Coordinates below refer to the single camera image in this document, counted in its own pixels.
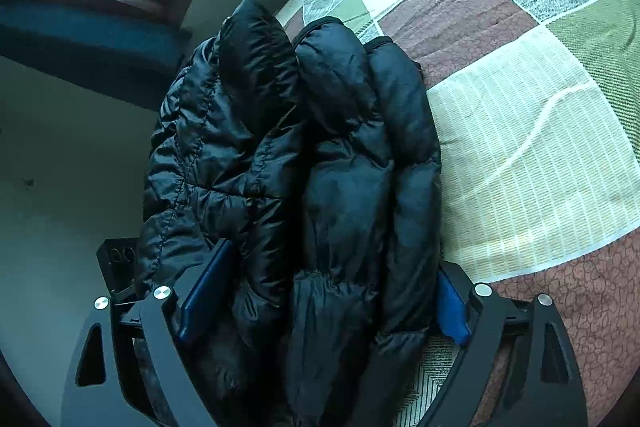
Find blue curtain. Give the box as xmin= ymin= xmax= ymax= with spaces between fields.
xmin=0 ymin=4 xmax=194 ymax=84

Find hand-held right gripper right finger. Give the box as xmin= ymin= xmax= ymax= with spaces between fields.
xmin=400 ymin=258 xmax=590 ymax=427

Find black puffer jacket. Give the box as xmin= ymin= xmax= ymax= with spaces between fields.
xmin=135 ymin=0 xmax=444 ymax=427

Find patchwork bed blanket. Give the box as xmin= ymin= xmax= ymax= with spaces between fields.
xmin=275 ymin=0 xmax=640 ymax=427

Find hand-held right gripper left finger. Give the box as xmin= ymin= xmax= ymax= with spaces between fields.
xmin=60 ymin=238 xmax=238 ymax=427

